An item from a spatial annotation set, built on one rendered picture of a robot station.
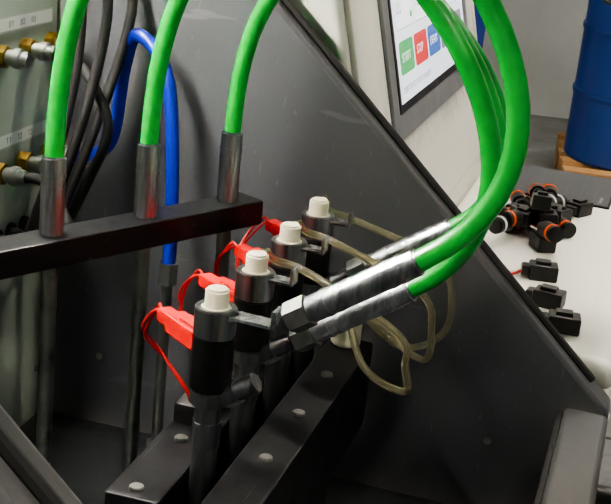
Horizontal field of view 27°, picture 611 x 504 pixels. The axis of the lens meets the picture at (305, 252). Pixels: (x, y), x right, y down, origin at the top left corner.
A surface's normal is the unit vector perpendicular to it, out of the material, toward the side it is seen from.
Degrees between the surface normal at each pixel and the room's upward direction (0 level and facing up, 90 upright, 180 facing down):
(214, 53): 90
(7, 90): 90
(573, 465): 0
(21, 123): 90
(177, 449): 0
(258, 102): 90
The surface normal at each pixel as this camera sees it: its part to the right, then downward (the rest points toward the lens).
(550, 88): -0.12, 0.30
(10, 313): 0.95, 0.18
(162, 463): 0.10, -0.94
